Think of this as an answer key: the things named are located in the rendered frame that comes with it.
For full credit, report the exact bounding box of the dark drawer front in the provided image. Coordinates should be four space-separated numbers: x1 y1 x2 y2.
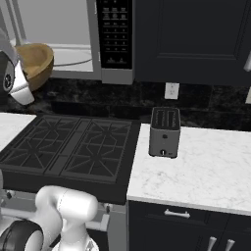
127 200 229 233
225 213 251 235

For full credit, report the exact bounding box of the wooden bowl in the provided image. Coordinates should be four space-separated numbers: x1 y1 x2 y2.
14 42 55 93

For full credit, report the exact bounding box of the black gas hob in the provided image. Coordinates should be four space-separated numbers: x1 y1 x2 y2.
0 113 142 206

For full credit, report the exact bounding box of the silver base cupboard handle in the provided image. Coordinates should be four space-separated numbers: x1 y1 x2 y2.
206 235 218 251
224 238 236 251

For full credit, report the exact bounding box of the dark base cupboard door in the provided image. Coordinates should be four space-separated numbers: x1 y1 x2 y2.
221 230 251 251
127 225 224 251

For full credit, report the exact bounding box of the grey toaster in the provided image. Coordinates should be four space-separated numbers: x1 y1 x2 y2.
148 106 181 160

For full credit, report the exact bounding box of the white wall socket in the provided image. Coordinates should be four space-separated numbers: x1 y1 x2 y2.
164 81 180 101

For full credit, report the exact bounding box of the dark wall cupboard door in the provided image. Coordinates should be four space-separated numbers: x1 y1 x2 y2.
133 0 251 87

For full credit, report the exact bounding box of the silver drawer handle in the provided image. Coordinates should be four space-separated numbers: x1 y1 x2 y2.
163 208 191 220

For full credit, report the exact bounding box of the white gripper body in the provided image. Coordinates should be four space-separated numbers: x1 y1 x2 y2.
8 61 36 107

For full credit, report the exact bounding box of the grey microwave oven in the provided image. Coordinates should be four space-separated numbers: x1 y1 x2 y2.
0 0 135 85

